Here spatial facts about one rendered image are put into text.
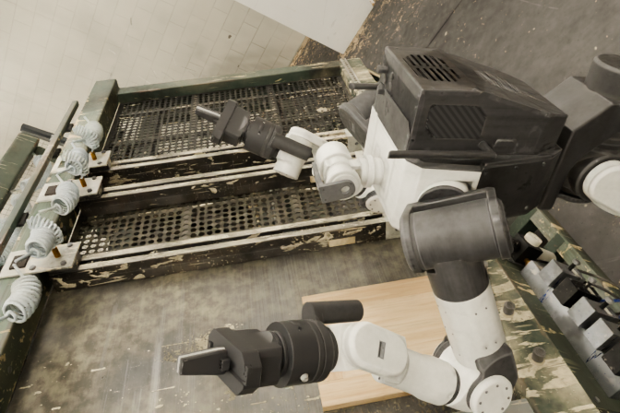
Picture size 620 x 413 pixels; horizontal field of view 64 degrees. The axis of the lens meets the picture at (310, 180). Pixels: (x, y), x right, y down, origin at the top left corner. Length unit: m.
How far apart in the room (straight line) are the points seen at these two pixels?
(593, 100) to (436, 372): 0.56
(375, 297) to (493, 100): 0.67
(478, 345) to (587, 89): 0.51
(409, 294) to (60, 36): 6.12
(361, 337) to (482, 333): 0.21
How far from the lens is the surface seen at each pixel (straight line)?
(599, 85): 1.05
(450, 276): 0.78
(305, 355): 0.70
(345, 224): 1.45
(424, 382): 0.86
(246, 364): 0.64
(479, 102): 0.83
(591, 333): 1.28
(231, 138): 1.20
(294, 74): 2.53
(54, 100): 7.45
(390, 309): 1.30
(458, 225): 0.75
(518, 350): 1.24
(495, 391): 0.91
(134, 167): 1.90
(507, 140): 0.89
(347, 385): 1.17
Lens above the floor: 1.81
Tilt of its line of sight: 23 degrees down
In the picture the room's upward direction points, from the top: 70 degrees counter-clockwise
